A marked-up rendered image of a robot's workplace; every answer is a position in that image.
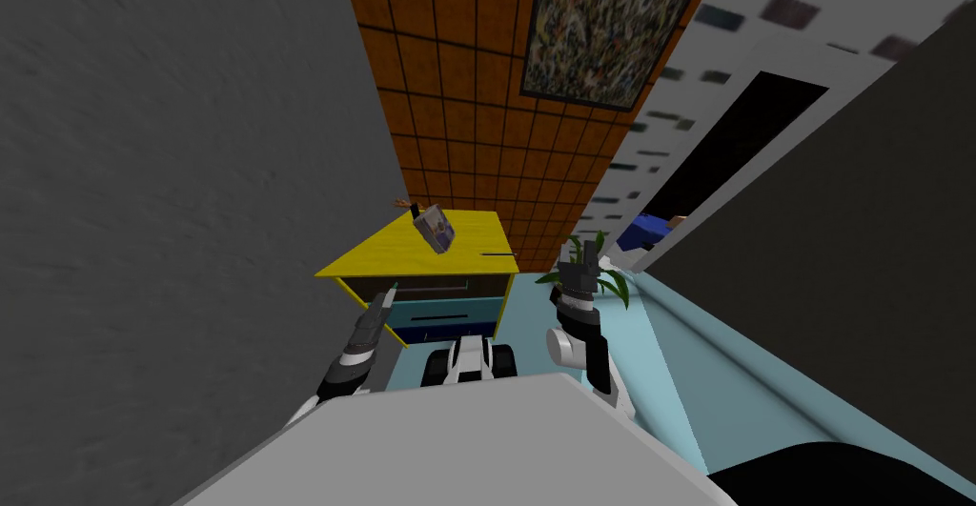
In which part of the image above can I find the green potted plant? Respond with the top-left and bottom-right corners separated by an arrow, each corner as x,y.
533,230 -> 634,312

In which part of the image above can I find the teal drawer front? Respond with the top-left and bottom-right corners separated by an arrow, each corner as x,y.
384,295 -> 511,334

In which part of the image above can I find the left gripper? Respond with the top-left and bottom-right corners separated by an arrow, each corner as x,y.
359,282 -> 400,336

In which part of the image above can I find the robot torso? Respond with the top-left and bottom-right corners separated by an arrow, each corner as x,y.
173,334 -> 740,506

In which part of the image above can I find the yellow cabinet with drawers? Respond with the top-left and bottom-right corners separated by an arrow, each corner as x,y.
313,208 -> 522,350

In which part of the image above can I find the speckled wall painting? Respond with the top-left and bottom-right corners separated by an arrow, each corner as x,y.
518,0 -> 716,114

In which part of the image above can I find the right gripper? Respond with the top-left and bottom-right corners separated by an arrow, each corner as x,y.
558,236 -> 600,296

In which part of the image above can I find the purple and white box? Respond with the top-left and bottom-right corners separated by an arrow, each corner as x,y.
411,201 -> 458,256

